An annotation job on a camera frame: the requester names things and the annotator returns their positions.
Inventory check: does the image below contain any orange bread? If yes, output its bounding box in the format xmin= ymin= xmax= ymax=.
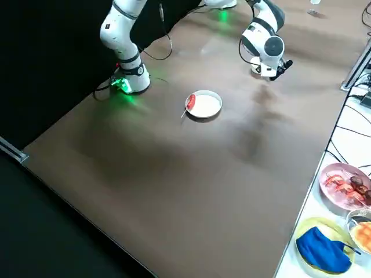
xmin=351 ymin=221 xmax=371 ymax=251

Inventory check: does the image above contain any black foot cable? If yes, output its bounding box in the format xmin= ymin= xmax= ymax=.
xmin=92 ymin=80 xmax=117 ymax=102

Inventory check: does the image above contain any white capped clear oil bottle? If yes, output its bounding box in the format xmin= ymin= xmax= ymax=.
xmin=307 ymin=0 xmax=322 ymax=16

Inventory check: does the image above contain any blue cloth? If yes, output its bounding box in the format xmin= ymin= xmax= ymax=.
xmin=295 ymin=226 xmax=362 ymax=273

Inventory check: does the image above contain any red shrimp skewer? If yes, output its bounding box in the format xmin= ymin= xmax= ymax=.
xmin=324 ymin=173 xmax=366 ymax=205

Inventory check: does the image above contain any aluminium corner rail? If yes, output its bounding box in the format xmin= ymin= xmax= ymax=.
xmin=0 ymin=136 xmax=30 ymax=166

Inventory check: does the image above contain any pink plate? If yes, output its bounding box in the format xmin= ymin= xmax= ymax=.
xmin=318 ymin=162 xmax=371 ymax=211

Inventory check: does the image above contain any white round plate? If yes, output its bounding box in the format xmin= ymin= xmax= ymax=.
xmin=185 ymin=90 xmax=223 ymax=120

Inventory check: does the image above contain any yellow plate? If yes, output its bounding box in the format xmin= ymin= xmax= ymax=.
xmin=294 ymin=217 xmax=356 ymax=278

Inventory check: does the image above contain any clear glass bowl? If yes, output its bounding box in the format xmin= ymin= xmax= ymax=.
xmin=346 ymin=208 xmax=371 ymax=254

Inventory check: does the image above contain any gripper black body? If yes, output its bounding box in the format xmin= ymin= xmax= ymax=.
xmin=274 ymin=64 xmax=289 ymax=79

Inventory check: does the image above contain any dark mushroom skewer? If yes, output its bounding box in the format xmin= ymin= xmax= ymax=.
xmin=349 ymin=175 xmax=371 ymax=203

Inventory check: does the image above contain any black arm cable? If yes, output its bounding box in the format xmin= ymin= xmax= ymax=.
xmin=138 ymin=2 xmax=174 ymax=61

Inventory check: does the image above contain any aluminium frame post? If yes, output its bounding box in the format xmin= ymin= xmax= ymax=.
xmin=340 ymin=43 xmax=371 ymax=92

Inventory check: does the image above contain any red sausage on skewer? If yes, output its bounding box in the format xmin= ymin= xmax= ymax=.
xmin=181 ymin=94 xmax=197 ymax=119

